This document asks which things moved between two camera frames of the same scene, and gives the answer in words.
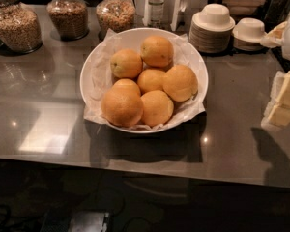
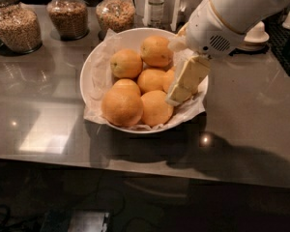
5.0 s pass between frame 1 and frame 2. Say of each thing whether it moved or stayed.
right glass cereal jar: stayed
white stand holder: stayed
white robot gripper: moved
